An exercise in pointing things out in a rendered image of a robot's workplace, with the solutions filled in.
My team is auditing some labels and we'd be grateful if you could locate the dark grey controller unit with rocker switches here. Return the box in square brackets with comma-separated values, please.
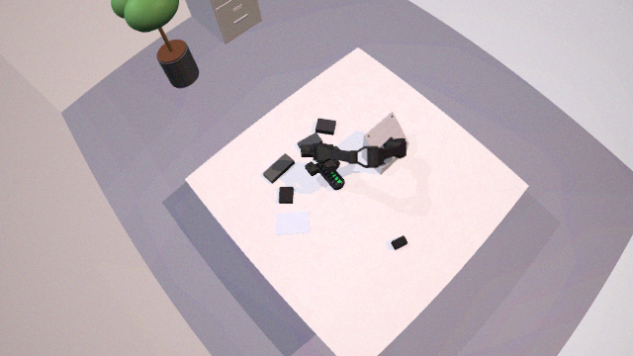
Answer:
[319, 167, 345, 190]

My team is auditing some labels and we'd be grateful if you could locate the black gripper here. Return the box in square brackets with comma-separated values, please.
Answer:
[305, 145, 339, 176]

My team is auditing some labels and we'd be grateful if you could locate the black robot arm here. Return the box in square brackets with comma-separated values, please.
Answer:
[301, 137, 407, 174]

